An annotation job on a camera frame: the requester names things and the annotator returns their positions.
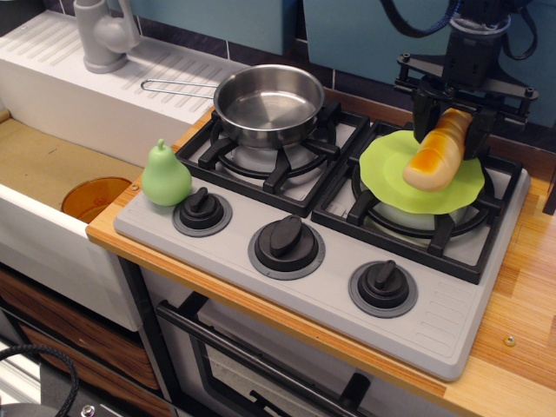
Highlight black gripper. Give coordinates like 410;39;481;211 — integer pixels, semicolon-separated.
394;30;539;160

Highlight toy bread loaf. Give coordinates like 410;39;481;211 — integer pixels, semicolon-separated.
402;109;472;192

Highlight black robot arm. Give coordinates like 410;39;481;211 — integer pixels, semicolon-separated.
395;1;539;160

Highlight lime green plate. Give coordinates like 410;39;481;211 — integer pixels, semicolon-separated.
359;130;486;215

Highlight stainless steel pan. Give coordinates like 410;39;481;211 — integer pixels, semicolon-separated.
141;64;325;149

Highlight right black stove knob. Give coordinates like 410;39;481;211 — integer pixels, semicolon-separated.
348;260;418;319

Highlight black stove knob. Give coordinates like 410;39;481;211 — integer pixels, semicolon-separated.
248;215;326;281
172;187;233;238
348;260;418;319

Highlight grey toy stove top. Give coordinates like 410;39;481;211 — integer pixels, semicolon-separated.
113;108;532;383

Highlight middle black stove knob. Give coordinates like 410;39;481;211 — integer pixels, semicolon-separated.
248;215;326;281

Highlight left black stove knob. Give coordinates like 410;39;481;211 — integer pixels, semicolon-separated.
172;187;233;238

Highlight green toy pear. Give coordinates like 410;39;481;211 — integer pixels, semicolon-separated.
141;139;192;207

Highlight right black burner grate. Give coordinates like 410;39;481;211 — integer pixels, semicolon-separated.
312;121;530;284

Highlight black burner grate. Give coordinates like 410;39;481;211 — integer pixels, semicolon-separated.
312;121;530;284
176;101;371;217

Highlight left black burner grate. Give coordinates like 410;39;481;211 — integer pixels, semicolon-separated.
176;101;371;217

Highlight grey toy faucet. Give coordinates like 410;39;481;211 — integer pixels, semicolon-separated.
74;0;141;74

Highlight orange sink drain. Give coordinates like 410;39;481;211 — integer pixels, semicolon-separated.
61;176;131;223

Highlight white toy sink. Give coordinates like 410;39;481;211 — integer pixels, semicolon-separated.
1;11;239;331

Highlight wooden drawer cabinet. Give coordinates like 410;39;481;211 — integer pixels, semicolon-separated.
1;265;174;416

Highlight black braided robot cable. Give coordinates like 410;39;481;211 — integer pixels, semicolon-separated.
380;0;539;62

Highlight oven door with handle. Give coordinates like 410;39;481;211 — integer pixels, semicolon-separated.
156;293;449;416

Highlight black cable bottom left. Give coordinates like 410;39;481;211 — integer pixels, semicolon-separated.
0;345;81;417

